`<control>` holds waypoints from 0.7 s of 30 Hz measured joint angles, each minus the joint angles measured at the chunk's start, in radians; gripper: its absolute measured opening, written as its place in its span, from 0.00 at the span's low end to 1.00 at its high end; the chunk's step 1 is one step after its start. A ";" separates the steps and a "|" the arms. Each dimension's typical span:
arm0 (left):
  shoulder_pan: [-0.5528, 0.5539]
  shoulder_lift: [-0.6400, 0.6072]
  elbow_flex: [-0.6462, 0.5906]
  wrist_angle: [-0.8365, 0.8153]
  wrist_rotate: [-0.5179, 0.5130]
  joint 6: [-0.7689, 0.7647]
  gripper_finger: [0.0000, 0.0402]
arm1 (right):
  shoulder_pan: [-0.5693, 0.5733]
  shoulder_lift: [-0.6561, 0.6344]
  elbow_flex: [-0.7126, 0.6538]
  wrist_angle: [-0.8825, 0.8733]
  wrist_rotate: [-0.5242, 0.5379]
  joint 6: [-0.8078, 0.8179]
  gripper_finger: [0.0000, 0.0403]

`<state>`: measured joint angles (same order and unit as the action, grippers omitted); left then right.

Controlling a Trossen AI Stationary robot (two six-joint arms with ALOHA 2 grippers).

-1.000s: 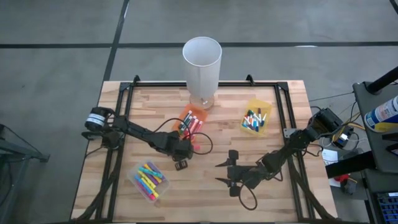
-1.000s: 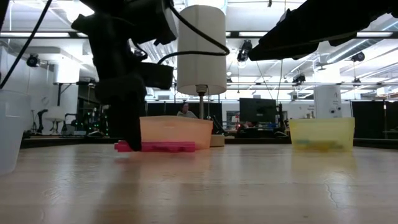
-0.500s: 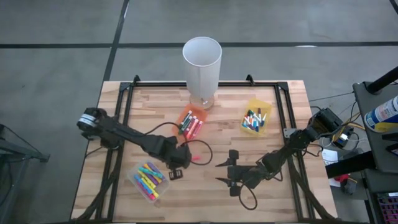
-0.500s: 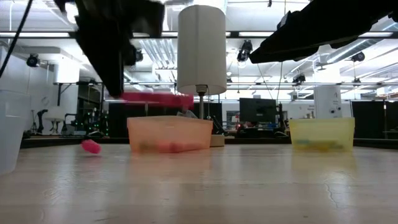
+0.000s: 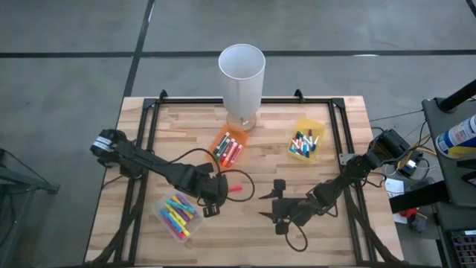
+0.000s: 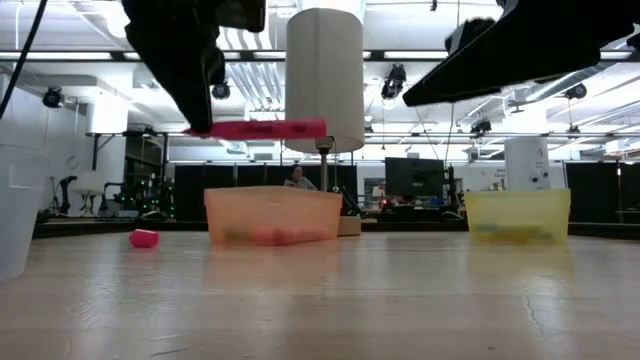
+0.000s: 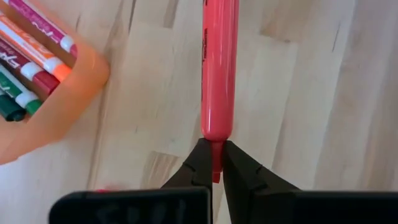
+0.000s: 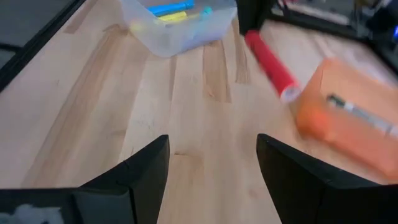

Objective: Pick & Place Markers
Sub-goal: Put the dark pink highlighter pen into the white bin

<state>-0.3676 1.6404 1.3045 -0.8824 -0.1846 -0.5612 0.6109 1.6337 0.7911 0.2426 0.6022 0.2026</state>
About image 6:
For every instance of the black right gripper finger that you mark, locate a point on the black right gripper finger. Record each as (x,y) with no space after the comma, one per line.
(510,55)
(467,32)

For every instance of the white cylindrical appliance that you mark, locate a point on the white cylindrical appliance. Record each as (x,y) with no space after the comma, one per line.
(525,165)

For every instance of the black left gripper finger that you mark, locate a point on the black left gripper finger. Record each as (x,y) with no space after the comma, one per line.
(192,85)

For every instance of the yellow plastic bin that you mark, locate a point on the yellow plastic bin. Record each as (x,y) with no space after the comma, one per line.
(520,215)

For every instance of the person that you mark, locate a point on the person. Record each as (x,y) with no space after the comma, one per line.
(299,179)

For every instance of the red highlighter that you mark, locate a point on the red highlighter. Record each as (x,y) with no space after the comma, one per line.
(265,130)

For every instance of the black monitor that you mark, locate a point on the black monitor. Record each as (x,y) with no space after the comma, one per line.
(414,177)

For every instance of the black metal table frame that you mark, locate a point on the black metal table frame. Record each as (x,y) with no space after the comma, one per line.
(100,227)

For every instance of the black partition panel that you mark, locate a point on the black partition panel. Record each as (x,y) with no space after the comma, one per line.
(225,175)
(595,192)

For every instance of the pink marker cap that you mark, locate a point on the pink marker cap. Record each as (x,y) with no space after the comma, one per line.
(144,239)

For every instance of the black background robot arm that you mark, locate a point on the black background robot arm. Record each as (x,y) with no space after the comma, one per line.
(65,192)

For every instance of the white cylindrical cup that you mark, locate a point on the white cylindrical cup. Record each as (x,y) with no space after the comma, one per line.
(325,80)

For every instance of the dark storage shelf rack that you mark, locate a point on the dark storage shelf rack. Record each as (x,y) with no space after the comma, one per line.
(145,175)

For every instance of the black ceiling spotlight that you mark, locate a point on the black ceiling spotlight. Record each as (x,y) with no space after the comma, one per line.
(481,126)
(52,97)
(220,91)
(393,82)
(576,91)

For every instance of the orange plastic bin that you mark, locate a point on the orange plastic bin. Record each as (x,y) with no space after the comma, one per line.
(275,212)

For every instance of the clear plastic bin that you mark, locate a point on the clear plastic bin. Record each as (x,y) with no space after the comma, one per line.
(17,215)

